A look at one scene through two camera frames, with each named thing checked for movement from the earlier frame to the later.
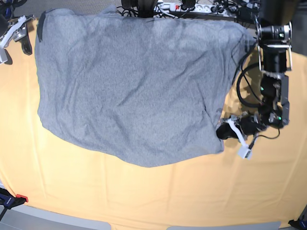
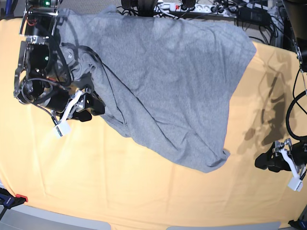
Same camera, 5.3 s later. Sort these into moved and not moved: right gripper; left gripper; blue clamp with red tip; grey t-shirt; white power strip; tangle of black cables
Moved: right gripper; grey t-shirt; left gripper; tangle of black cables
Not moved: blue clamp with red tip; white power strip
